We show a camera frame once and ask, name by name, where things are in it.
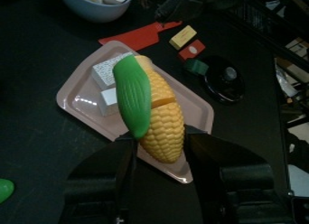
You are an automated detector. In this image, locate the large grey speckled toy block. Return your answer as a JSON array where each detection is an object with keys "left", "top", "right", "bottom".
[{"left": 90, "top": 51, "right": 133, "bottom": 91}]

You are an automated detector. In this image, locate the red block with white dot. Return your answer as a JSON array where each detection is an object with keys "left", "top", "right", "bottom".
[{"left": 177, "top": 39, "right": 207, "bottom": 61}]

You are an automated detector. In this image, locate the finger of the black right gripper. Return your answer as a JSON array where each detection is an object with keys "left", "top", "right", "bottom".
[{"left": 153, "top": 0, "right": 203, "bottom": 24}]

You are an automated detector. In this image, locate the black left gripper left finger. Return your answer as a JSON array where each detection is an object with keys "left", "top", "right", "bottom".
[{"left": 58, "top": 131, "right": 140, "bottom": 224}]

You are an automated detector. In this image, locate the pink plastic tray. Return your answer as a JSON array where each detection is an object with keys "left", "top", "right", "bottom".
[{"left": 56, "top": 40, "right": 216, "bottom": 185}]

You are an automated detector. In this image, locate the red toy knife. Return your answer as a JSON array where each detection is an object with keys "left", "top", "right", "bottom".
[{"left": 97, "top": 20, "right": 183, "bottom": 52}]

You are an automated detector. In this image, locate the cardboard box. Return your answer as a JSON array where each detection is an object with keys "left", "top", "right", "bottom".
[{"left": 283, "top": 36, "right": 309, "bottom": 61}]

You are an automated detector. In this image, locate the yellow toy butter block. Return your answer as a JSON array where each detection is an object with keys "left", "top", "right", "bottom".
[{"left": 167, "top": 24, "right": 199, "bottom": 51}]

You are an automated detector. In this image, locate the dark green toy block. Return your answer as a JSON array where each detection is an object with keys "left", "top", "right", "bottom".
[{"left": 183, "top": 58, "right": 210, "bottom": 77}]

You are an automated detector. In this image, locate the light blue bowl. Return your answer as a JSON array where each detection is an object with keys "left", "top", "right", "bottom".
[{"left": 56, "top": 0, "right": 135, "bottom": 23}]

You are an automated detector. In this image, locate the yellow toy corn cob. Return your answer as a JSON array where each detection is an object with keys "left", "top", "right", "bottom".
[{"left": 133, "top": 54, "right": 187, "bottom": 164}]

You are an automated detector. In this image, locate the black round lid with knob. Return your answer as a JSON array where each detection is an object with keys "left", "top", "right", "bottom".
[{"left": 201, "top": 54, "right": 246, "bottom": 106}]

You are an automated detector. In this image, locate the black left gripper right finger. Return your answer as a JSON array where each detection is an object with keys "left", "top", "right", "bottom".
[{"left": 181, "top": 125, "right": 292, "bottom": 224}]

